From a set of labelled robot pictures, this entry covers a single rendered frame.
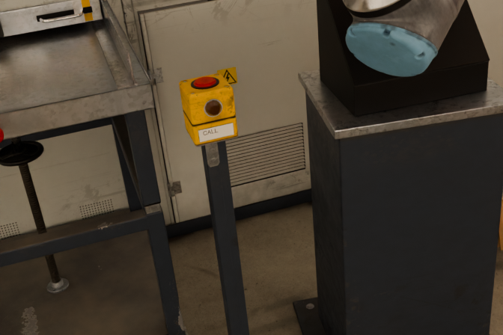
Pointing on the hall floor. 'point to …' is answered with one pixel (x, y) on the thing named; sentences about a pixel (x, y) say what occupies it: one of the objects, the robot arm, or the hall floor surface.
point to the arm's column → (406, 226)
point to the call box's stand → (225, 236)
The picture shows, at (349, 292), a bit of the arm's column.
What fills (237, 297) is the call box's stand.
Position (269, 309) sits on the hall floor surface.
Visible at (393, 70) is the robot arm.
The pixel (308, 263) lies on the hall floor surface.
